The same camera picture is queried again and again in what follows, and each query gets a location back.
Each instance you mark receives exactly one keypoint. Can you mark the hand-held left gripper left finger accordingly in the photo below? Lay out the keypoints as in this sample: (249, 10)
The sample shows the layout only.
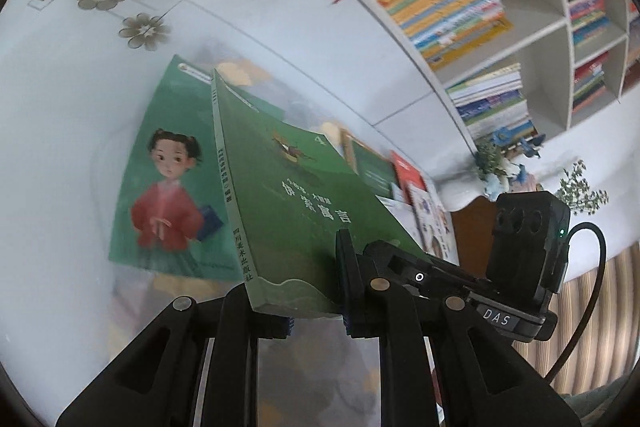
(280, 328)

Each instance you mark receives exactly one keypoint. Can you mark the green book with girl cover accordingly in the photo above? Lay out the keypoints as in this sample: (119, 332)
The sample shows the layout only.
(165, 157)

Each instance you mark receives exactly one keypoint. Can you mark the brown striped cloth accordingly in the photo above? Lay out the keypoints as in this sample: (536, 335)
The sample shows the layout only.
(600, 332)

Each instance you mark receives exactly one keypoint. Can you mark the dark green book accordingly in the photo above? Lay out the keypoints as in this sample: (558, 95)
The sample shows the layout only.
(372, 167)

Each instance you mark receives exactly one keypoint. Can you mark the small-leaved green plant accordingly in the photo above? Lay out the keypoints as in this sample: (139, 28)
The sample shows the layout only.
(580, 192)

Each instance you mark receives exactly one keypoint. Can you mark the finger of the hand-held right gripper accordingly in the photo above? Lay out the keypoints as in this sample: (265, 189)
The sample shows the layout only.
(419, 269)

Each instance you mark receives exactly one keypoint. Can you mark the plain green paperback book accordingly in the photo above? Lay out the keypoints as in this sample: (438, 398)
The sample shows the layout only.
(300, 187)

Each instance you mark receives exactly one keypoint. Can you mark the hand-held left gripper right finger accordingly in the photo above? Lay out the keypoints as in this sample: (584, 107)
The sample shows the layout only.
(350, 297)

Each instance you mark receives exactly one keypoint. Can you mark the white bookshelf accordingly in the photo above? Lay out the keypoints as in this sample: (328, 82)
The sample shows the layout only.
(300, 22)

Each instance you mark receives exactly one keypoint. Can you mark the brown wooden cabinet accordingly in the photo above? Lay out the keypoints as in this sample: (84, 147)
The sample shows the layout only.
(472, 232)

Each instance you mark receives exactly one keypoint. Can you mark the grey fan-pattern mat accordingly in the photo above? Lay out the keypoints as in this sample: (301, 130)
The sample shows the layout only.
(310, 382)

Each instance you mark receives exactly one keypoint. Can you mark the red book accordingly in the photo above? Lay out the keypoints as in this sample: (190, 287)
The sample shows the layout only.
(407, 177)

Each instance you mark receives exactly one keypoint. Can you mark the person's grey green clothing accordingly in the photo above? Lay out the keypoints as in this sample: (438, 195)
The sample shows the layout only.
(590, 407)

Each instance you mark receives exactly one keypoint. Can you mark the white illustrated book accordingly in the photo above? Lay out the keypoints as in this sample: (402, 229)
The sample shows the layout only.
(432, 217)

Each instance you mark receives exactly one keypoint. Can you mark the blue white flower bouquet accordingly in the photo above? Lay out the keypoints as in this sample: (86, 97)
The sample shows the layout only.
(500, 142)

